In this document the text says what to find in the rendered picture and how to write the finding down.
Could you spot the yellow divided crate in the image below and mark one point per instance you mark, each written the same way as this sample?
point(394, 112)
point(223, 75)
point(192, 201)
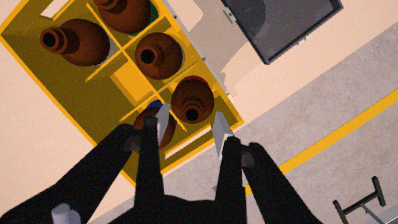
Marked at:
point(96, 99)

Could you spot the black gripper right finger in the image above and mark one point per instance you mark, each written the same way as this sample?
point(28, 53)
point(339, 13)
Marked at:
point(277, 200)

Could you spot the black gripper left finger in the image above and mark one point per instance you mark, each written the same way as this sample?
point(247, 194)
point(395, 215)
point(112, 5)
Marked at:
point(74, 198)

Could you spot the grey square tray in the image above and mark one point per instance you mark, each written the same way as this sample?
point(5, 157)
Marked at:
point(274, 26)

